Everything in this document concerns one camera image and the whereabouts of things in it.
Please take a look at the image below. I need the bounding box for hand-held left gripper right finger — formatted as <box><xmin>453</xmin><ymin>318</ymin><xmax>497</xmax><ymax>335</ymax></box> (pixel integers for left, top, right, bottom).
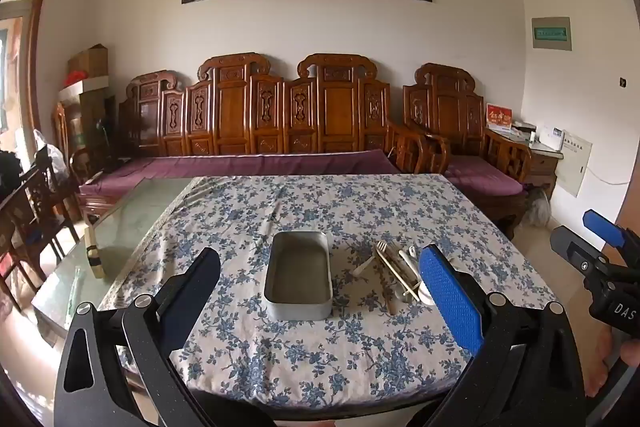
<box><xmin>419</xmin><ymin>244</ymin><xmax>587</xmax><ymax>427</ymax></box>

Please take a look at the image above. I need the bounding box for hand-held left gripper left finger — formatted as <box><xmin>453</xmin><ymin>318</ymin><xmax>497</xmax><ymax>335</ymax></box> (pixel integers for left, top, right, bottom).
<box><xmin>54</xmin><ymin>248</ymin><xmax>221</xmax><ymax>427</ymax></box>

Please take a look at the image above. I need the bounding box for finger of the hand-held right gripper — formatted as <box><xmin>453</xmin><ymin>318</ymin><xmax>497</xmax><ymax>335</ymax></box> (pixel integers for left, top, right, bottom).
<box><xmin>582</xmin><ymin>208</ymin><xmax>640</xmax><ymax>258</ymax></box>
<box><xmin>550</xmin><ymin>225</ymin><xmax>608</xmax><ymax>280</ymax></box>

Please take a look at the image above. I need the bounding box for white plastic spoon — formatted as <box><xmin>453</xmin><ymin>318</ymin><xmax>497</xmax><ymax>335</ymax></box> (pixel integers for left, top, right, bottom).
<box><xmin>400</xmin><ymin>246</ymin><xmax>437</xmax><ymax>305</ymax></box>

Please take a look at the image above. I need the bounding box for rectangular metal tin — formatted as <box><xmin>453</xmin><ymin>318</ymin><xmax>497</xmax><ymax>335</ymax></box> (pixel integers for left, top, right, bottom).
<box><xmin>263</xmin><ymin>231</ymin><xmax>333</xmax><ymax>321</ymax></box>

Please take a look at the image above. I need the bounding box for person's right hand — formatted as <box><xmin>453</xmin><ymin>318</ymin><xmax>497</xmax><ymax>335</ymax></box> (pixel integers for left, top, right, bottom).
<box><xmin>584</xmin><ymin>326</ymin><xmax>640</xmax><ymax>400</ymax></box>

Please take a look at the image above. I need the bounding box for grey fluffy duster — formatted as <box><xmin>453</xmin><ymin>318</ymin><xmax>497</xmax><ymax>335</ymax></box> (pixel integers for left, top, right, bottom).
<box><xmin>522</xmin><ymin>187</ymin><xmax>553</xmax><ymax>228</ymax></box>

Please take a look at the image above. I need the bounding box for wooden side table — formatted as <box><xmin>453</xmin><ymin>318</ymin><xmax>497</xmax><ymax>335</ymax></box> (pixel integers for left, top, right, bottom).
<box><xmin>525</xmin><ymin>139</ymin><xmax>563</xmax><ymax>202</ymax></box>

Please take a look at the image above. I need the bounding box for white desk phone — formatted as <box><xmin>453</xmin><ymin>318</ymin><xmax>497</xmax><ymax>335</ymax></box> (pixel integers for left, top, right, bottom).
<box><xmin>537</xmin><ymin>127</ymin><xmax>563</xmax><ymax>152</ymax></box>

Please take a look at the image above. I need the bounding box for wooden block with black band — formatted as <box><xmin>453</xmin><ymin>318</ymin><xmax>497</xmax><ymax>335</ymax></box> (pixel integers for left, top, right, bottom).
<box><xmin>85</xmin><ymin>224</ymin><xmax>106</xmax><ymax>280</ymax></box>

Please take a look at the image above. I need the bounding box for purple armchair cushion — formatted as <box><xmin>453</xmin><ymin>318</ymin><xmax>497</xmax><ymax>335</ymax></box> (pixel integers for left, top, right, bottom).
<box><xmin>445</xmin><ymin>155</ymin><xmax>526</xmax><ymax>196</ymax></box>

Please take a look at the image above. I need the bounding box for long purple sofa cushion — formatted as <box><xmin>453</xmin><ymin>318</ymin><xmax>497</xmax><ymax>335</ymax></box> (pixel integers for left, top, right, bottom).
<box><xmin>80</xmin><ymin>149</ymin><xmax>401</xmax><ymax>202</ymax></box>

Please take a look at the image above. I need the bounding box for blue floral tablecloth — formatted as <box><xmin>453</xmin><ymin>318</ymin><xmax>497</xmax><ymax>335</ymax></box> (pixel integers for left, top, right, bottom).
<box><xmin>97</xmin><ymin>174</ymin><xmax>558</xmax><ymax>410</ymax></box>

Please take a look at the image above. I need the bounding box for dark wooden chair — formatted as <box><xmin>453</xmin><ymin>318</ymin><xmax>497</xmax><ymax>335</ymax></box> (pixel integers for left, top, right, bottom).
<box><xmin>0</xmin><ymin>152</ymin><xmax>81</xmax><ymax>308</ymax></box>

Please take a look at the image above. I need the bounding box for carved wooden armchair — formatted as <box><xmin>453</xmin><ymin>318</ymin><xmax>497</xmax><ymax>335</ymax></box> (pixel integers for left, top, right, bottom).
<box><xmin>402</xmin><ymin>63</ymin><xmax>533</xmax><ymax>238</ymax></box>

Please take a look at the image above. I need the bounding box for carved wooden sofa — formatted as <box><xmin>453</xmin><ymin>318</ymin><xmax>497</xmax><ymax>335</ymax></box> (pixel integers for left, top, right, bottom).
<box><xmin>117</xmin><ymin>52</ymin><xmax>426</xmax><ymax>188</ymax></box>

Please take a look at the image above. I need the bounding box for white plastic bag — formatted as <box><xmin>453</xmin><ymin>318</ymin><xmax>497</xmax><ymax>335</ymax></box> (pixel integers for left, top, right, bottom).
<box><xmin>32</xmin><ymin>129</ymin><xmax>66</xmax><ymax>182</ymax></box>

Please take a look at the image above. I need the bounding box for flat white box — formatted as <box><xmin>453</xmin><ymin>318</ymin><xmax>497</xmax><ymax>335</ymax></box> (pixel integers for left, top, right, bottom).
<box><xmin>57</xmin><ymin>76</ymin><xmax>110</xmax><ymax>102</ymax></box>

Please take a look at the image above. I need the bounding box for brown cardboard box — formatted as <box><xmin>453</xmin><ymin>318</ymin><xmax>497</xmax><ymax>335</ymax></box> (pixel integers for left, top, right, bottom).
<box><xmin>67</xmin><ymin>44</ymin><xmax>109</xmax><ymax>82</ymax></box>

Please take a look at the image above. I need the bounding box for white wall distribution box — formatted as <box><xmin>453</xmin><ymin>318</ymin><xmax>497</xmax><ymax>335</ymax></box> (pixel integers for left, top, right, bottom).
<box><xmin>555</xmin><ymin>134</ymin><xmax>593</xmax><ymax>198</ymax></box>

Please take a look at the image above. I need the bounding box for green and white wall panel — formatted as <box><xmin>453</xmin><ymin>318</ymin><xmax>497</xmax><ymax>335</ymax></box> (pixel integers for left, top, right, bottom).
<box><xmin>531</xmin><ymin>17</ymin><xmax>572</xmax><ymax>52</ymax></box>

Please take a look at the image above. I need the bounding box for wooden door frame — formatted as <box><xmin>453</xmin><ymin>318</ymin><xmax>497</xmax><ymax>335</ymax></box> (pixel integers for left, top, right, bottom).
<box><xmin>22</xmin><ymin>0</ymin><xmax>56</xmax><ymax>142</ymax></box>

